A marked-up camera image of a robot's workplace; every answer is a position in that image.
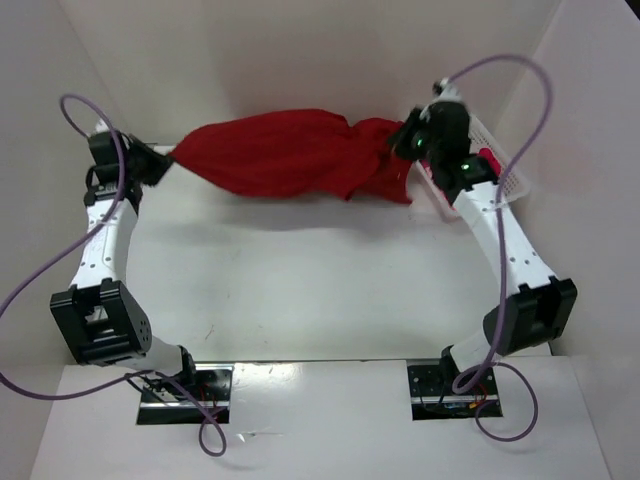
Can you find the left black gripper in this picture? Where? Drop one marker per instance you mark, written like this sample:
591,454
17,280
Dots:
148,163

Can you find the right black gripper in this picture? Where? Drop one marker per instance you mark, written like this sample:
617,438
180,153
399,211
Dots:
404,133

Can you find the dark red t-shirt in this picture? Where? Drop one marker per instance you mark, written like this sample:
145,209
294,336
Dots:
285,154

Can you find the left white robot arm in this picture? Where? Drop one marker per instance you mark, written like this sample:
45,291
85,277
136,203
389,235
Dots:
99,318

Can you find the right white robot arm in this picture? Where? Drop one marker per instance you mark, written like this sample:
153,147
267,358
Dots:
534,303

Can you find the magenta t-shirt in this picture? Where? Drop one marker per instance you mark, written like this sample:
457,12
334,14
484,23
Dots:
489,156

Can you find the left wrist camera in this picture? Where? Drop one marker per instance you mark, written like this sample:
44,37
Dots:
101,127

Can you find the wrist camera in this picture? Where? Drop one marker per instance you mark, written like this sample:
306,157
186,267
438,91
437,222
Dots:
445,90
101,127

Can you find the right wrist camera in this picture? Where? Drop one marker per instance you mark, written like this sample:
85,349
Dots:
445,90

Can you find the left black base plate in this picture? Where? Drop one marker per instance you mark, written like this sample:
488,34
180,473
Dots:
162,404

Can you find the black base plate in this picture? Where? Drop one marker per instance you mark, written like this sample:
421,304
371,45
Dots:
432,398
162,404

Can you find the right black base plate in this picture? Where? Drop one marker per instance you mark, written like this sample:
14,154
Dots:
432,398

